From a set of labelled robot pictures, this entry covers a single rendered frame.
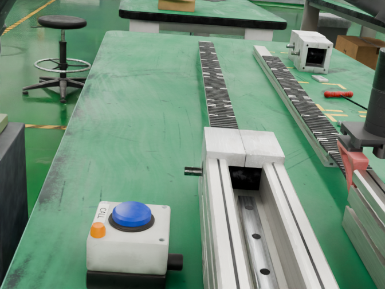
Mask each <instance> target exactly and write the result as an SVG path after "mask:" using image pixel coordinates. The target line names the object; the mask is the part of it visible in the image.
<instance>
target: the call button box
mask: <svg viewBox="0 0 385 289"><path fill-rule="evenodd" d="M120 203H122V202H108V201H102V202H100V203H99V205H98V207H97V211H96V214H95V217H94V219H93V223H95V222H102V223H103V224H104V226H105V228H106V234H105V236H104V237H102V238H99V239H97V238H93V237H92V236H91V230H90V231H89V235H88V238H87V273H86V287H87V288H88V289H166V273H167V270H171V271H181V270H182V268H183V255H182V254H178V253H169V252H168V246H169V234H170V213H171V209H170V207H169V206H167V205H150V204H145V205H147V206H148V207H149V208H150V209H151V220H150V221H149V222H148V223H147V224H145V225H142V226H136V227H129V226H122V225H120V224H118V223H116V222H115V221H114V220H113V218H112V211H113V209H114V207H115V206H117V205H118V204H120ZM93 223H92V224H93Z"/></svg>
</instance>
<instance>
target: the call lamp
mask: <svg viewBox="0 0 385 289"><path fill-rule="evenodd" d="M105 234H106V228H105V226H104V224H103V223H102V222H95V223H93V224H92V226H91V236H92V237H93V238H97V239H99V238H102V237H104V236H105Z"/></svg>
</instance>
